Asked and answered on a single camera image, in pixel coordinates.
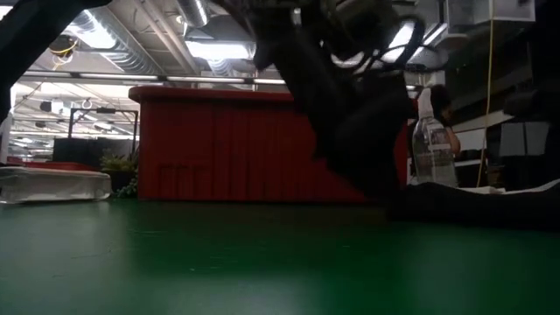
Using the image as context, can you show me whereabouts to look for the smooth silver ventilation duct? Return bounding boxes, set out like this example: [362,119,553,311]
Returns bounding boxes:
[174,0,211,28]

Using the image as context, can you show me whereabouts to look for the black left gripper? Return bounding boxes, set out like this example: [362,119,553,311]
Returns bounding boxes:
[253,0,421,203]

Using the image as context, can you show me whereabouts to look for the black cloth garment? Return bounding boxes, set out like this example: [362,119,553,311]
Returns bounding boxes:
[384,181,560,233]

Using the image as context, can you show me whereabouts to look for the clear plastic spray bottle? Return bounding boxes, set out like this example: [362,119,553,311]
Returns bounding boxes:
[410,85,460,188]

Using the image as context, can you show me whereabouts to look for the dark partition panel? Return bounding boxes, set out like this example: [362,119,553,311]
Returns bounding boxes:
[52,137,135,168]

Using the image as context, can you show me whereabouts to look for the black ceiling cable reel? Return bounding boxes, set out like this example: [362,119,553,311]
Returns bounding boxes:
[47,33,81,58]

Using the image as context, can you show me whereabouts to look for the pale grey panel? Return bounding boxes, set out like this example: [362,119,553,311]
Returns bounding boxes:
[498,121,525,158]
[524,120,550,157]

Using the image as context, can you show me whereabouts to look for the red plastic laundry bin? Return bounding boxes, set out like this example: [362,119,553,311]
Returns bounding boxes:
[129,85,410,205]

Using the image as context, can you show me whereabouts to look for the green table mat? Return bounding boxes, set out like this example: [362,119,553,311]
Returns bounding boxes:
[0,199,560,315]

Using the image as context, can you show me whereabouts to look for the orange-labelled clear plastic package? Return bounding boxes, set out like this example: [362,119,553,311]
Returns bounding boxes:
[0,162,113,205]

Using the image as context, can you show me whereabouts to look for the yellow hanging cord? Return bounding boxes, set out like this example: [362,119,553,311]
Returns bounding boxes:
[475,0,494,189]

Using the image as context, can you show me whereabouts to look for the corrugated silver ventilation duct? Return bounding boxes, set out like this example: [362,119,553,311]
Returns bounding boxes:
[72,8,165,75]

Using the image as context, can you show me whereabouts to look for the small potted plant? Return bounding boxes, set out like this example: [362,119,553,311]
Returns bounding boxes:
[99,148,140,199]

